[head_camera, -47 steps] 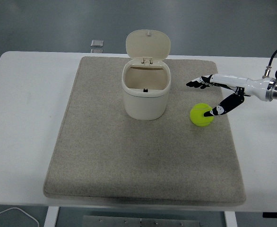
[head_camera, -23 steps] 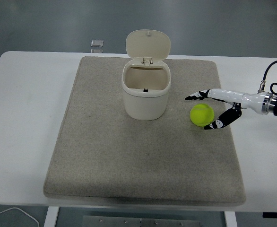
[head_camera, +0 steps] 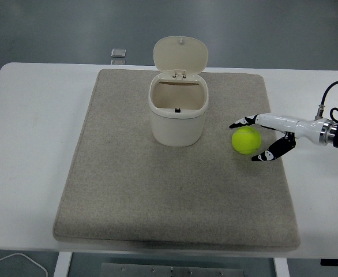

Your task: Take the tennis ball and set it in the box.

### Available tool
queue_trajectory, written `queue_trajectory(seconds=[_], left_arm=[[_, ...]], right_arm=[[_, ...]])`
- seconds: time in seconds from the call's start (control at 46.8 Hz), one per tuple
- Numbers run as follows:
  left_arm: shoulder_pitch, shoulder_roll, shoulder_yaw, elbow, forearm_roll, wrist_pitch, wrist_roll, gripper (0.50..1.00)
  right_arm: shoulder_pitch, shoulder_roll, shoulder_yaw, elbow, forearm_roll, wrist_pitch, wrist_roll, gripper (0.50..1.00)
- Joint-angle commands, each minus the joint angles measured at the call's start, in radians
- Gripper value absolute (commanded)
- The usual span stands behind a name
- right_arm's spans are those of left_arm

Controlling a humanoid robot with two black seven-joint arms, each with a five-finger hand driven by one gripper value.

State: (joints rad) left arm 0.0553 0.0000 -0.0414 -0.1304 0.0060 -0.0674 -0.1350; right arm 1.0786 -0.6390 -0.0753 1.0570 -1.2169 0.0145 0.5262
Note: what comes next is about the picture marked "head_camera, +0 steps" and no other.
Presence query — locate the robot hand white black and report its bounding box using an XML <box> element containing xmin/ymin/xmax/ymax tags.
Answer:
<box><xmin>229</xmin><ymin>113</ymin><xmax>322</xmax><ymax>162</ymax></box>

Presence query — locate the yellow-green tennis ball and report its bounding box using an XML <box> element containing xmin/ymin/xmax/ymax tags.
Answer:
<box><xmin>231</xmin><ymin>126</ymin><xmax>262</xmax><ymax>156</ymax></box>

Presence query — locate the cream bin with hinged lid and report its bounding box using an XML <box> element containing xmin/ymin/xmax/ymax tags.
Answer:
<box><xmin>148</xmin><ymin>35</ymin><xmax>210</xmax><ymax>148</ymax></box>

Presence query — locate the beige fabric mat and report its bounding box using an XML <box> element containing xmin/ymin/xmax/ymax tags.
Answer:
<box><xmin>52</xmin><ymin>68</ymin><xmax>302</xmax><ymax>251</ymax></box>

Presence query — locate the white table leg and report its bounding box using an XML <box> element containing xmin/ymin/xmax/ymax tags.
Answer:
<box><xmin>273</xmin><ymin>257</ymin><xmax>290</xmax><ymax>277</ymax></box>
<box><xmin>54</xmin><ymin>252</ymin><xmax>73</xmax><ymax>277</ymax></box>

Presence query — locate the grey metal plate with screws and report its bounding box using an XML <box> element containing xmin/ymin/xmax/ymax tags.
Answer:
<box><xmin>100</xmin><ymin>263</ymin><xmax>245</xmax><ymax>277</ymax></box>

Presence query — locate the white cable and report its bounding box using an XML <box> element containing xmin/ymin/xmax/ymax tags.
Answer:
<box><xmin>0</xmin><ymin>253</ymin><xmax>48</xmax><ymax>277</ymax></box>

